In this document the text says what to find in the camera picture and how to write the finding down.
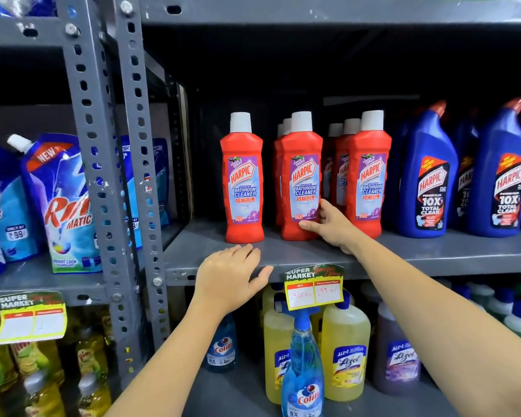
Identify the person's right hand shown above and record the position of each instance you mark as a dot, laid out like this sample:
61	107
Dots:
336	230

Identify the person's left hand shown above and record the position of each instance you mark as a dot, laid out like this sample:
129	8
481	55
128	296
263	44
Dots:
228	282

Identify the person's right thumb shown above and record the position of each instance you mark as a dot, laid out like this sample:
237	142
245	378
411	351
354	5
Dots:
313	226

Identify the person's left thumb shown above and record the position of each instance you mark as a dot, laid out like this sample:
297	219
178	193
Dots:
262	277

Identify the red cleaner bottle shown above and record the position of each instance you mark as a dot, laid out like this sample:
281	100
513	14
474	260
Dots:
301	143

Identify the person's left forearm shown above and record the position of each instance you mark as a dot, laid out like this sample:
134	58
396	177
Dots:
169	369

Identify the person's right forearm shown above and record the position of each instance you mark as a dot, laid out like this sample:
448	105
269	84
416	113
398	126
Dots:
438	325

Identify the yellow floor cleaner bottle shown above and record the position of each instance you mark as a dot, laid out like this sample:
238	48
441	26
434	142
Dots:
277	343
345	330
269	299

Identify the yellow price tag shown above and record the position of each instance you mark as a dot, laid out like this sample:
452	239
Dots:
30	325
315	295

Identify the small blue glass cleaner bottle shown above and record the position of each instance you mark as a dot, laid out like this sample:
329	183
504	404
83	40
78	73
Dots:
221	347

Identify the blue glass cleaner spray bottle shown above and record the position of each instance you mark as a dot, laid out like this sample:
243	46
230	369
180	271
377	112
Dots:
303	364

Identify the row of red bottles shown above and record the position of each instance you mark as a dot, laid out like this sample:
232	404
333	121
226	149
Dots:
242	138

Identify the purple floor cleaner bottle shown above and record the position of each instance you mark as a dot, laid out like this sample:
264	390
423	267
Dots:
395	338

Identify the blue toilet cleaner bottle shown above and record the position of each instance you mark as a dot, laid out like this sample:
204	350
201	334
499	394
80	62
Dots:
465	143
421	138
499	134

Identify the grey metal shelf rack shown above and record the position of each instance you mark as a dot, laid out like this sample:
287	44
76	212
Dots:
460	251
87	125

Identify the row of yellow dishwash bottles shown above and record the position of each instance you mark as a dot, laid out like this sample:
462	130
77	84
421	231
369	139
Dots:
87	360

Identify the blue detergent pouch white spout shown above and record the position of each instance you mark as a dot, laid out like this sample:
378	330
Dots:
60	178

